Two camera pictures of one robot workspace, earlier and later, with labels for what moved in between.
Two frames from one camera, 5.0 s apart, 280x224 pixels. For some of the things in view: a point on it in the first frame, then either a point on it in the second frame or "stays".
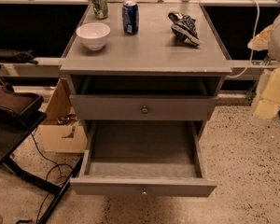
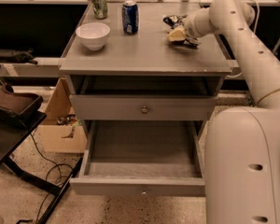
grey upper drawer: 141,107 stays
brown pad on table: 16,102 stays
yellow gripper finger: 260,42 -> 178,35
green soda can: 99,0 stays
